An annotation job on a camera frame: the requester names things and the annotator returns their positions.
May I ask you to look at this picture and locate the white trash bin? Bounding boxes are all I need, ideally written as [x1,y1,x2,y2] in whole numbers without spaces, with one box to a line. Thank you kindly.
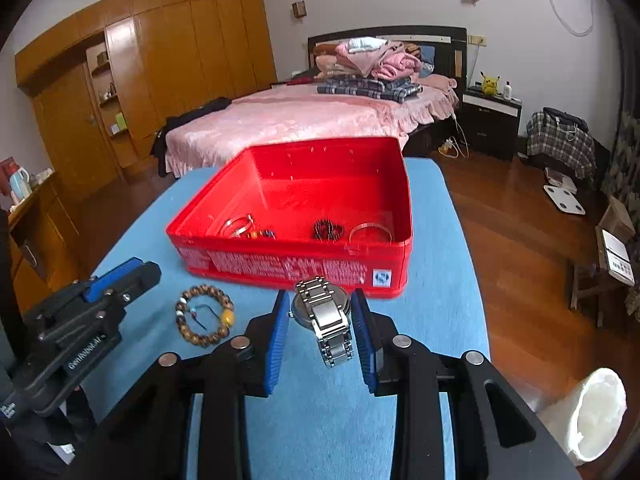
[545,367,628,466]

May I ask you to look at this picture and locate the silver steel wristwatch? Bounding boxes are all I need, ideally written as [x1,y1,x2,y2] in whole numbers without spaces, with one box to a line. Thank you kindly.
[290,277,357,370]

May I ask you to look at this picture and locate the folded plaid clothes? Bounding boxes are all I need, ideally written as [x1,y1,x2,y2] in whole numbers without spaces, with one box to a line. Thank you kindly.
[317,74,423,103]

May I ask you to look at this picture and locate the dark wooden stool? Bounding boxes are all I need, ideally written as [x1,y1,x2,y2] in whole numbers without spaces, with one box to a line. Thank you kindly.
[570,227,640,328]

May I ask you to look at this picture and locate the red tin box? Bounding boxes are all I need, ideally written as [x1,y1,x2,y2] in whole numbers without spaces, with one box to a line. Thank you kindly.
[166,136,414,301]

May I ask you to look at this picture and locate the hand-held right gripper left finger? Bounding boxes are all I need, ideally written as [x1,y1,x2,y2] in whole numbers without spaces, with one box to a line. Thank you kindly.
[62,289,292,480]

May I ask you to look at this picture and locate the small light wooden stool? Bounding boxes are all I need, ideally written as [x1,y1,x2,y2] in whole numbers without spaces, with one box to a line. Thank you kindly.
[597,195,636,241]

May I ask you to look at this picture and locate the blue tablecloth table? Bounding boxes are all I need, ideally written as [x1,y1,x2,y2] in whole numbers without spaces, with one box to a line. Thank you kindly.
[82,157,491,480]

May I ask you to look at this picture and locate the brown wooden bead bracelet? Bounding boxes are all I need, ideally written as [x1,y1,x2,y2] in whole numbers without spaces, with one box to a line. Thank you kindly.
[174,285,236,347]

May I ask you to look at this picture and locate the white power strip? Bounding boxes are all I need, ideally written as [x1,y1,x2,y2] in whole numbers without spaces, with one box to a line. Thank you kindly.
[439,136,471,158]

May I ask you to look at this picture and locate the white printed booklet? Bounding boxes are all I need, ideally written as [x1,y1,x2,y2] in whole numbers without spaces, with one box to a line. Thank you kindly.
[602,229,637,286]

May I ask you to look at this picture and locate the pile of pink clothes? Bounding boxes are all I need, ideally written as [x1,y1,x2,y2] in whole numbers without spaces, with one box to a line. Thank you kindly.
[313,36,423,80]

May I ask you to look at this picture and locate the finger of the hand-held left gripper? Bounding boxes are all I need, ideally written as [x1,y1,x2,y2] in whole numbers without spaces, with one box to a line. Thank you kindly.
[100,261,163,313]
[80,257,147,305]

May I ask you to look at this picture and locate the white bathroom scale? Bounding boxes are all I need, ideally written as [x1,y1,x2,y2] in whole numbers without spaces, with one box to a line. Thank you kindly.
[543,185,587,217]

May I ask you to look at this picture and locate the dark red bead bracelet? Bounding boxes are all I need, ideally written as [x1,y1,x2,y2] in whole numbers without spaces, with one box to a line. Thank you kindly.
[313,218,346,242]

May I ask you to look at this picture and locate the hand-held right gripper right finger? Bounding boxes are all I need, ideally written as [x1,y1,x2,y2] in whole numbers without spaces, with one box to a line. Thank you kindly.
[350,289,583,480]

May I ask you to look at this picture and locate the bed with pink bedspread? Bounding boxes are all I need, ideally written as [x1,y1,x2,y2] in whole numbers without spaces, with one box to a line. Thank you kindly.
[165,82,460,178]

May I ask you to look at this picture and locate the wide silver bangle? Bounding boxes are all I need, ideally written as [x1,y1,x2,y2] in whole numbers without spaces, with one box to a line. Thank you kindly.
[349,223,392,246]

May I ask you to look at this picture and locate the wooden wardrobe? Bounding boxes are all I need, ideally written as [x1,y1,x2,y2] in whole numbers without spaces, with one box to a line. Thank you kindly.
[15,0,278,183]

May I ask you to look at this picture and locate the pale blue kettle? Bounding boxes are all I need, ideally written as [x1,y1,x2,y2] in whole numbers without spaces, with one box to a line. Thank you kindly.
[9,169,32,206]

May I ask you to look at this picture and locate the thin silver bangle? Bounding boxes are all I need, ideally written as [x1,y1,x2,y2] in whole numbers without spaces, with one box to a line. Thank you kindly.
[220,214,255,239]

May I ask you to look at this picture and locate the yellow plush toy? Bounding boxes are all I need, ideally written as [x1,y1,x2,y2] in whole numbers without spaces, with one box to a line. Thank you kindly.
[475,71,502,97]

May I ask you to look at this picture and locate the dark floral curtain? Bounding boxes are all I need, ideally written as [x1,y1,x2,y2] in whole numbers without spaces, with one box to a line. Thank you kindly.
[600,0,640,326]

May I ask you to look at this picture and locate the plaid bag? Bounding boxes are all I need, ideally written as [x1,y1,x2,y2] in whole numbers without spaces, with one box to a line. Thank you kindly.
[526,107,598,181]

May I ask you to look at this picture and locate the black garment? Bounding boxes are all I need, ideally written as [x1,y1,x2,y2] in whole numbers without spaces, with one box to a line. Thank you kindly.
[150,97,233,177]

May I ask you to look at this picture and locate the black and white nightstand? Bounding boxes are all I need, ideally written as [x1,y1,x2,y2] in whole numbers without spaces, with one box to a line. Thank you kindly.
[460,86,523,162]

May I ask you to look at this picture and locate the wooden desk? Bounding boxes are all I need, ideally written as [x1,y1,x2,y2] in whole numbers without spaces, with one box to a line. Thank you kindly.
[0,170,81,306]

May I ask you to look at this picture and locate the dark wooden headboard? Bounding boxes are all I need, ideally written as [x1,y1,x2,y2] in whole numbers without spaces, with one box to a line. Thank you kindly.
[307,26,468,91]

